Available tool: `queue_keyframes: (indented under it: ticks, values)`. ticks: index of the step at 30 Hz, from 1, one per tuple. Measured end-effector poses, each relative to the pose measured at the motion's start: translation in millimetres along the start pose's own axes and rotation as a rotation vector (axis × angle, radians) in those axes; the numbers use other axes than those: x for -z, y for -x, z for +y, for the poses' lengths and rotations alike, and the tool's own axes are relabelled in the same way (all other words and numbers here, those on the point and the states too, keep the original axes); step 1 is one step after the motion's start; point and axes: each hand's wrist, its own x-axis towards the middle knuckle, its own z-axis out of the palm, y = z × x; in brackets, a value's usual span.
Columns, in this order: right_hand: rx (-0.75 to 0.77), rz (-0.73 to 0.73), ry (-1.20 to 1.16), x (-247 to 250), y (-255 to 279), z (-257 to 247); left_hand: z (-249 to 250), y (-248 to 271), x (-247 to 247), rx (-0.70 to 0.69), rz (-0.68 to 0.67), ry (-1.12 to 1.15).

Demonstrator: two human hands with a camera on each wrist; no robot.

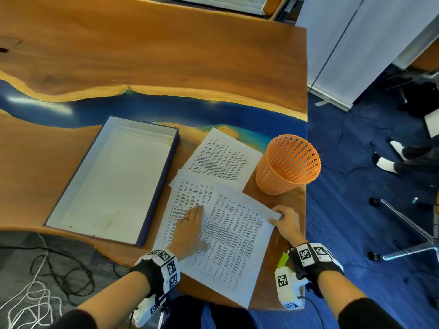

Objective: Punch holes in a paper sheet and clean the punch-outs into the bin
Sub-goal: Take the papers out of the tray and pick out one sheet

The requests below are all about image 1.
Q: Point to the wrist camera with markers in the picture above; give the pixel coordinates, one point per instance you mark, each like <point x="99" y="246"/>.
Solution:
<point x="161" y="270"/>
<point x="305" y="262"/>

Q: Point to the right wrist camera with markers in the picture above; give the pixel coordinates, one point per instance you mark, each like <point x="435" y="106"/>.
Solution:
<point x="305" y="262"/>

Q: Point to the orange plastic mesh basket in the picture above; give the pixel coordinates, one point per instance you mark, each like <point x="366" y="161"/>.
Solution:
<point x="286" y="166"/>

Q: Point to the white ribbed panel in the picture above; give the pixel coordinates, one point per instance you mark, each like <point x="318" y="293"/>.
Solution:
<point x="223" y="2"/>

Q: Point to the black bag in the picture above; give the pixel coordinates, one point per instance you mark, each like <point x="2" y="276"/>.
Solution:
<point x="420" y="99"/>

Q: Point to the white partition panel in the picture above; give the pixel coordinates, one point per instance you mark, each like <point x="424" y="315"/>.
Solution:
<point x="346" y="44"/>

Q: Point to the green tag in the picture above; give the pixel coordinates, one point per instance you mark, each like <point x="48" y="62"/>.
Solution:
<point x="283" y="259"/>

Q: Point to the person's right forearm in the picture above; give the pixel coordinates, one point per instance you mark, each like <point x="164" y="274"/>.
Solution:
<point x="346" y="294"/>

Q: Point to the person's left forearm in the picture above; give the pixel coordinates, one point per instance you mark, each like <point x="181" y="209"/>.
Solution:
<point x="113" y="294"/>

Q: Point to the person's right thumb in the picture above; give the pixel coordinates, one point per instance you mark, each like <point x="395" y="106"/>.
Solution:
<point x="275" y="221"/>

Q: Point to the grey metal chair base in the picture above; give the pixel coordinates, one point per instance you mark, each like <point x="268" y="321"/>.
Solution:
<point x="411" y="232"/>

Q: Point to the person's left hand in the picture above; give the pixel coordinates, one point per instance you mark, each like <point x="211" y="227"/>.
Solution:
<point x="185" y="238"/>

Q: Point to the white box lid navy rim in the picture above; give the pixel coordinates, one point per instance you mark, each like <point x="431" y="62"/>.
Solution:
<point x="113" y="178"/>

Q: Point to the person's left thumb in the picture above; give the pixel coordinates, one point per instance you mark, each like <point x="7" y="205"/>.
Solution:
<point x="203" y="245"/>

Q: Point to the left wrist camera with markers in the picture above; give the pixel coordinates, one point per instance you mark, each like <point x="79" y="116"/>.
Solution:
<point x="161" y="270"/>

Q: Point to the printed paper sheet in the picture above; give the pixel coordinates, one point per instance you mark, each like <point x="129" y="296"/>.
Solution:
<point x="223" y="157"/>
<point x="233" y="243"/>
<point x="175" y="210"/>

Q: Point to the person's dark trousers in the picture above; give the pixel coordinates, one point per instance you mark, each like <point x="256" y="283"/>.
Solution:
<point x="219" y="315"/>

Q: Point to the person's right hand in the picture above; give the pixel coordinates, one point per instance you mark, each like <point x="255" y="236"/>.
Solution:
<point x="291" y="227"/>

